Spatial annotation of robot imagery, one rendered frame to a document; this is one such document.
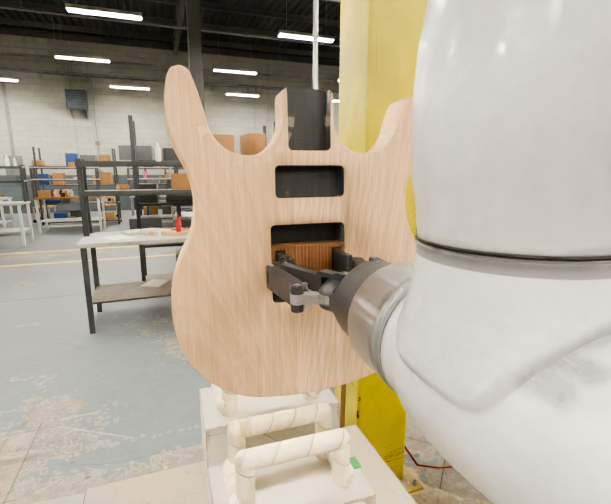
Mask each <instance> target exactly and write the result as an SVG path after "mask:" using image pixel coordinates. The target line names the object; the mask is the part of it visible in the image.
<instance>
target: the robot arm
mask: <svg viewBox="0 0 611 504"><path fill-rule="evenodd" d="M411 179H412V186H413V191H414V197H415V205H416V225H417V238H416V253H415V260H414V263H410V262H400V263H394V264H392V263H389V262H387V261H384V260H382V259H380V258H378V257H376V256H372V257H369V261H365V260H364V259H363V258H362V257H360V256H356V257H352V255H351V254H349V253H346V252H344V251H342V250H339V249H337V248H332V270H329V269H325V270H320V271H316V270H312V269H309V268H305V267H301V266H298V265H295V260H294V259H293V258H291V257H289V256H288V255H286V254H285V253H283V252H281V251H278V252H276V262H273V264H270V265H268V266H266V287H267V288H268V289H269V290H271V291H272V292H273V293H275V294H276V295H277V296H279V297H280V298H281V299H282V300H284V301H285V302H286V303H288V304H289V305H290V309H291V312H293V313H296V314H298V313H302V312H303V311H304V308H307V307H308V304H319V306H320V307H321V308H322V309H324V310H325V311H329V312H332V313H333V314H334V316H335V318H336V320H337V322H338V324H339V325H340V327H341V328H342V330H343V331H344V332H345V333H346V334H347V335H348V336H349V338H350V341H351V344H352V346H353V348H354V350H355V352H356V353H357V355H358V356H359V357H360V358H361V359H362V360H363V361H364V362H365V363H366V364H367V365H368V366H369V367H370V368H372V369H373V370H374V371H375V372H376V373H377V374H378V375H379V376H380V378H381V379H382V380H383V381H384V382H385V383H386V384H387V386H389V387H390V388H391V389H392V390H393V391H395V392H396V393H397V395H398V397H399V399H400V402H401V404H402V406H403V408H404V410H405V412H406V413H407V415H408V416H409V418H410V419H411V420H412V422H413V423H414V424H415V425H416V427H417V428H418V429H419V430H420V432H421V433H422V434H423V435H424V437H425V438H426V439H427V440H428V441H429V442H430V443H431V444H432V445H433V447H434V448H435V449H436V450H437V451H438V452H439V453H440V454H441V455H442V456H443V457H444V458H445V459H446V460H447V461H448V462H449V463H450V464H451V466H452V467H453V468H454V469H456V470H457V471H458V472H459V473H460V474H461V475H462V476H463V477H464V478H465V479H466V480H467V481H468V482H469V483H471V484H472V485H473V486H474V487H475V488H476V489H477V490H478V491H480V492H481V493H482V494H483V495H484V496H485V497H486V498H487V499H489V500H490V501H491V502H492V503H493V504H611V0H428V2H427V7H426V11H425V16H424V22H423V28H422V34H421V39H420V44H419V49H418V55H417V63H416V72H415V82H414V92H413V108H412V126H411Z"/></svg>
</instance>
